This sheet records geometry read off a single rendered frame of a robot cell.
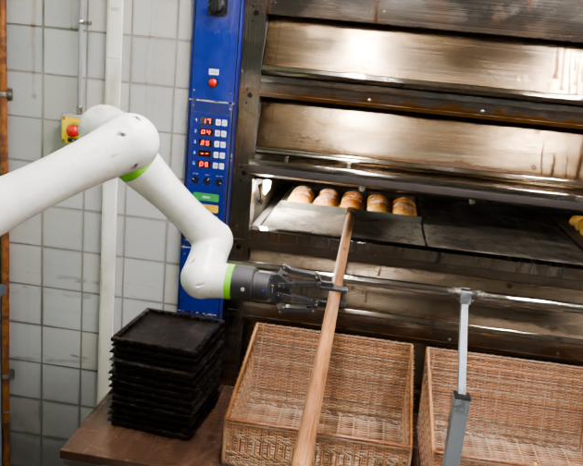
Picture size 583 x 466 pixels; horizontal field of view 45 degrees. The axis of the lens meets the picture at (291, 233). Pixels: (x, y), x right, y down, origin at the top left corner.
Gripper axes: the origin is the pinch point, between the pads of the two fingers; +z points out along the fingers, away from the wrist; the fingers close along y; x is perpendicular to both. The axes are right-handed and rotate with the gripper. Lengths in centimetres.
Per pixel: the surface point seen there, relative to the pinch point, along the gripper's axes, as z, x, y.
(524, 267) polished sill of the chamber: 60, -60, 3
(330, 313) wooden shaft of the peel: 0.4, 17.3, -1.4
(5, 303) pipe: -121, -58, 40
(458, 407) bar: 35.7, -0.4, 26.4
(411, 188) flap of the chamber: 19, -46, -22
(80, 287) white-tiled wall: -93, -61, 31
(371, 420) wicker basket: 16, -49, 60
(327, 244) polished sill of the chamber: -6, -61, 4
